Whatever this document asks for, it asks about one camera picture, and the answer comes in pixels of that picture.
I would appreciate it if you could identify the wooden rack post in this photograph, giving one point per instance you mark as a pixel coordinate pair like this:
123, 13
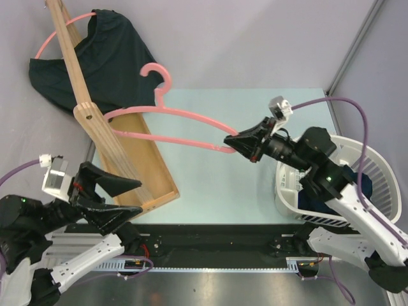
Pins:
86, 112

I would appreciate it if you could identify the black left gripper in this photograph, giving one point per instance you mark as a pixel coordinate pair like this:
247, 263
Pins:
107, 217

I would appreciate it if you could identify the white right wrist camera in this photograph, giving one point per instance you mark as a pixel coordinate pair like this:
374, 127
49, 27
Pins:
280, 109

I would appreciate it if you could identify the wooden rack base tray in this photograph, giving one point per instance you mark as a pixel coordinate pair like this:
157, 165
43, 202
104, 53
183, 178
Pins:
147, 159

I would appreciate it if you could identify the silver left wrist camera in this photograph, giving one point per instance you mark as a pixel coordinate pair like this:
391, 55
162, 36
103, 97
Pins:
56, 181

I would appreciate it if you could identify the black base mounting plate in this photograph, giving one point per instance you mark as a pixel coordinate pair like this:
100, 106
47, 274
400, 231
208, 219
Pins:
282, 230

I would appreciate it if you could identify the aluminium rail with cable duct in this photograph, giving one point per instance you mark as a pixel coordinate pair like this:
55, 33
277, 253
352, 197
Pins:
241, 252

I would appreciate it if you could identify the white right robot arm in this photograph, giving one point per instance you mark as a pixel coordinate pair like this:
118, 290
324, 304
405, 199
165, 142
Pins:
382, 250

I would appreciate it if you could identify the white laundry basket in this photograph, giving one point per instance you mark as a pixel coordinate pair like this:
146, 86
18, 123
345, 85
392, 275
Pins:
378, 184

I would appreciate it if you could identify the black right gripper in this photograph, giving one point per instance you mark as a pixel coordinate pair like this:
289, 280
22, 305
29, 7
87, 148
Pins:
250, 140

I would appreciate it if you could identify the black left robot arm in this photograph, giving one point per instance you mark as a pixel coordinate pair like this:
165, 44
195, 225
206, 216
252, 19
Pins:
47, 247

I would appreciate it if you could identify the dark green shorts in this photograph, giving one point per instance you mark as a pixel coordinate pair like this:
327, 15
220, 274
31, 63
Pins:
111, 57

